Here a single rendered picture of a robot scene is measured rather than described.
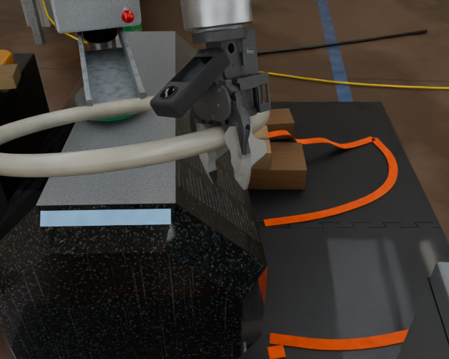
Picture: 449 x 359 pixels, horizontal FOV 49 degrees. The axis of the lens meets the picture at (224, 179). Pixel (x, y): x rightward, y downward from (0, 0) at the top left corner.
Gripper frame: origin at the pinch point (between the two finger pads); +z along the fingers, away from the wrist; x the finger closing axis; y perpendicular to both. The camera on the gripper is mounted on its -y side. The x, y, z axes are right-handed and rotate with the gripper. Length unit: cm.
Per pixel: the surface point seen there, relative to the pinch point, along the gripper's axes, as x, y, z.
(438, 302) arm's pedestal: -11, 46, 40
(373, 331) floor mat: 35, 101, 97
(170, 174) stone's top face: 53, 30, 16
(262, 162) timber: 108, 128, 46
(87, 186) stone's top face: 64, 12, 15
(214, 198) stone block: 50, 42, 26
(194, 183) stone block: 52, 37, 20
